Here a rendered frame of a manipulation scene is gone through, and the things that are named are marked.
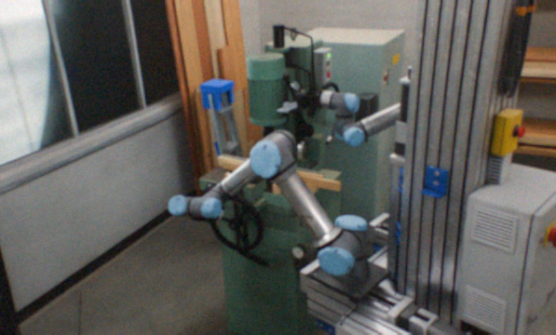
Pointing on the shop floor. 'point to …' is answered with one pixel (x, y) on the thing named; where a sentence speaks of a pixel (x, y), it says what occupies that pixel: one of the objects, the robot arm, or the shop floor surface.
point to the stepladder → (216, 90)
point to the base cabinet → (269, 281)
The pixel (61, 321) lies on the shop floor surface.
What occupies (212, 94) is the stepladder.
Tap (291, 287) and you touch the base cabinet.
